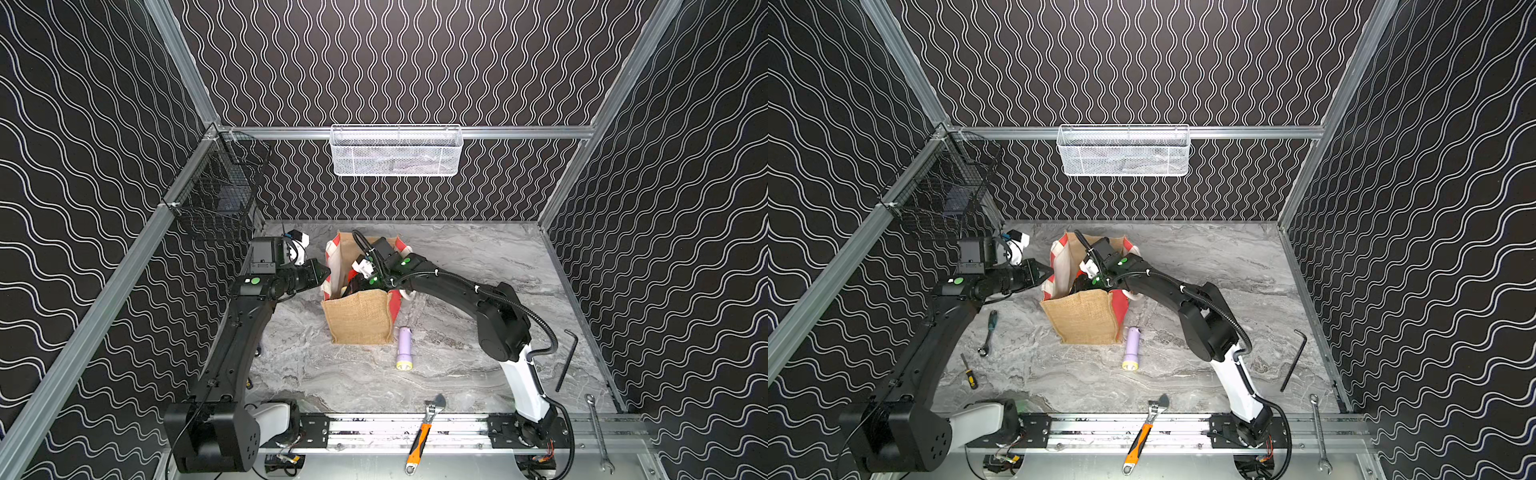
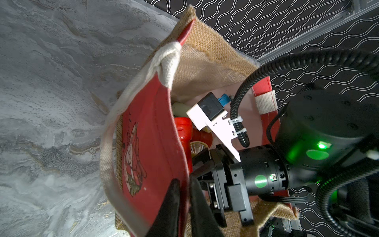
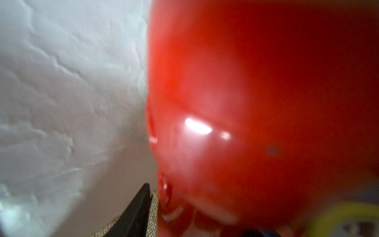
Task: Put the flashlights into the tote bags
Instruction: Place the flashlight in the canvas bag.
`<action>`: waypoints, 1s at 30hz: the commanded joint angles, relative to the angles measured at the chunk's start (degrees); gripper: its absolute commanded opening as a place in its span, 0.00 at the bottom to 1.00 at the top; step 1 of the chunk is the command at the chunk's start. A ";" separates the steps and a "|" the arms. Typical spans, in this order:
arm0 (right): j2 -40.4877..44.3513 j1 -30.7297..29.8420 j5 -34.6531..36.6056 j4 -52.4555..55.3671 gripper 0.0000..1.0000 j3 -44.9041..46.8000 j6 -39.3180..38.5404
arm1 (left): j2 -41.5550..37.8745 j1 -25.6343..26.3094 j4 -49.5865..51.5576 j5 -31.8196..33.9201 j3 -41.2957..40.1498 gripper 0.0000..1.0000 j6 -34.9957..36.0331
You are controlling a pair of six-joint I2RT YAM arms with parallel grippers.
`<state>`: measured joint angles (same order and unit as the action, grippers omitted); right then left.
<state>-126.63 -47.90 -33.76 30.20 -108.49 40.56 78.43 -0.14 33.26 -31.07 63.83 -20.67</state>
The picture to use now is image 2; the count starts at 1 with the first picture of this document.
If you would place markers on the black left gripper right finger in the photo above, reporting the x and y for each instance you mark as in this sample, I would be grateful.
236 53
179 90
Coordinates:
203 223

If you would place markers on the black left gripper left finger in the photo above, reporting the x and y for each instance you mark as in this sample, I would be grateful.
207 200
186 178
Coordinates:
166 223

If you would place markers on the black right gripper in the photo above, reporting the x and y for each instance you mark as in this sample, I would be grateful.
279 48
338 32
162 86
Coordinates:
230 183

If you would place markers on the red flashlight front row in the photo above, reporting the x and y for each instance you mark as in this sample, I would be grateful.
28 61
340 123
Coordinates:
184 129

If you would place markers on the light green flashlight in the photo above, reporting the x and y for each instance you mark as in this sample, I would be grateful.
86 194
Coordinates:
180 110

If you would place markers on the jute tote bag red trim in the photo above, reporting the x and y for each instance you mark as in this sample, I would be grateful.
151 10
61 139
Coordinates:
140 148

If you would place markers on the lavender flashlight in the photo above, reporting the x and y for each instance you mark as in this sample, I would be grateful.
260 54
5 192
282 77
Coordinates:
196 147

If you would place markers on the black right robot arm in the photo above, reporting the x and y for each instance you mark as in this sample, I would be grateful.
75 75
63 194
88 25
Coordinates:
318 136

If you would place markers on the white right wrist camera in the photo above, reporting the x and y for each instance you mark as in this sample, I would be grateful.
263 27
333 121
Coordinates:
211 113

